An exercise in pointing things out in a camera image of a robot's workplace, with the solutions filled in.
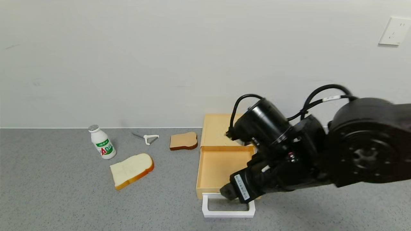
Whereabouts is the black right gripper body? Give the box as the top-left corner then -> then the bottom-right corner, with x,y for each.
230,160 -> 274,204

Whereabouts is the yellow drawer with white handle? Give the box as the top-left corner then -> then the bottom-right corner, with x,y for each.
196,146 -> 256,218

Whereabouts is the brown toast slice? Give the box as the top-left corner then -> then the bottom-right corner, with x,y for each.
170,132 -> 198,151

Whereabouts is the white bread slice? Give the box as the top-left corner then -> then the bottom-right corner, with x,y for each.
110,153 -> 155,190

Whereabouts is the white AD milk bottle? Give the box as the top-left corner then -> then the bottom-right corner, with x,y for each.
88,124 -> 117,160

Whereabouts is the black plain cable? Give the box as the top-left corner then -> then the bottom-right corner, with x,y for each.
229,94 -> 264,135

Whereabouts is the white peeler with grey handle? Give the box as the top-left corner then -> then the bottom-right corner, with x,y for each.
132,132 -> 160,146

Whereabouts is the black cable with white label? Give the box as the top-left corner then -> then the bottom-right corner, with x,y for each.
287,84 -> 359,122

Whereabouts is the white wall socket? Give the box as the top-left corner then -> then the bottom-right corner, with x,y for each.
378,17 -> 411,46

